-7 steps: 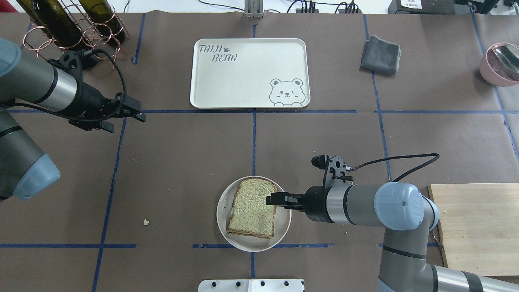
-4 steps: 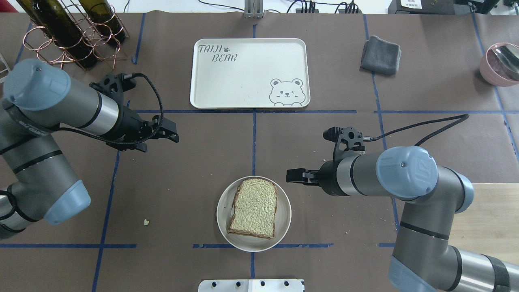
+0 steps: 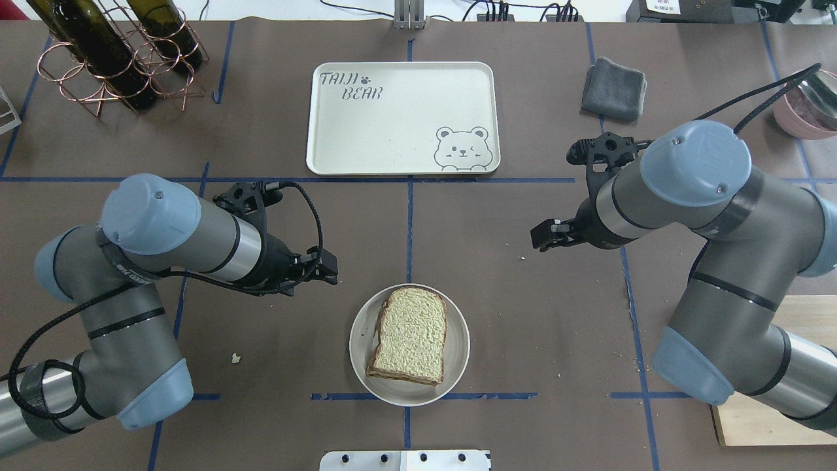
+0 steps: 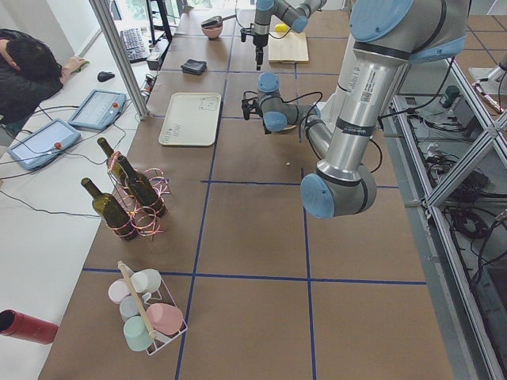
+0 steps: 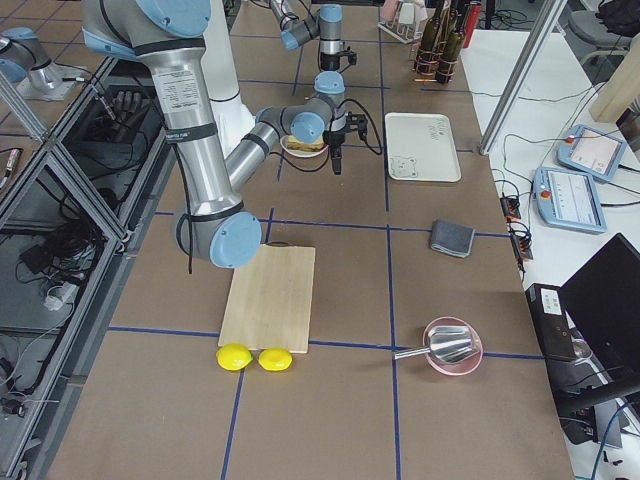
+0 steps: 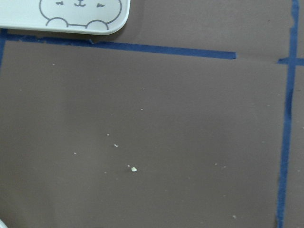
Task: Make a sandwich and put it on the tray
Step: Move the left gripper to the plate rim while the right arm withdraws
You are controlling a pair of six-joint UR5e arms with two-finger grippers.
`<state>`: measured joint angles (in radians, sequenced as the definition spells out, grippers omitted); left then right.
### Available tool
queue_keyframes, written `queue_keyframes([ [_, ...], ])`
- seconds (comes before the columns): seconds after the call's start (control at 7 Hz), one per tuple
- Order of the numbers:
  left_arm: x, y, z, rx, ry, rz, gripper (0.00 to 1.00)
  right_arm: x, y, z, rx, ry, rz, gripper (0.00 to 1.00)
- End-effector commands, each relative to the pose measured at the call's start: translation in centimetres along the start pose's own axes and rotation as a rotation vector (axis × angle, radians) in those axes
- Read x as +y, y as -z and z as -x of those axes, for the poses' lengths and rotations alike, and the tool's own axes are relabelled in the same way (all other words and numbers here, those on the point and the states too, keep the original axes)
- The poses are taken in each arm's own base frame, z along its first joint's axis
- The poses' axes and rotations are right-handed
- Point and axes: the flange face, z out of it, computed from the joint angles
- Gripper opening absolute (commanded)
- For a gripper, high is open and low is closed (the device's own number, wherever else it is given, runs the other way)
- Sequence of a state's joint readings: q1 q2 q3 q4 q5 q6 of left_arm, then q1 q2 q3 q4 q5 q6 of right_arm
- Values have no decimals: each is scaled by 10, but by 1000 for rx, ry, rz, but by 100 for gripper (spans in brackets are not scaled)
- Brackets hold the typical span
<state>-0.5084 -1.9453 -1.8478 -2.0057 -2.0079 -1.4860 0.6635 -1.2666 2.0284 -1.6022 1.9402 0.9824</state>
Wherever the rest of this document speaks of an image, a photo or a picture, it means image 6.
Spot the white bear tray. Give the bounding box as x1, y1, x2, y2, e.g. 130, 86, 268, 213
0, 0, 131, 36

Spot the white round plate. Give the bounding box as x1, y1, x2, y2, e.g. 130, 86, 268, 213
0, 220, 7, 228

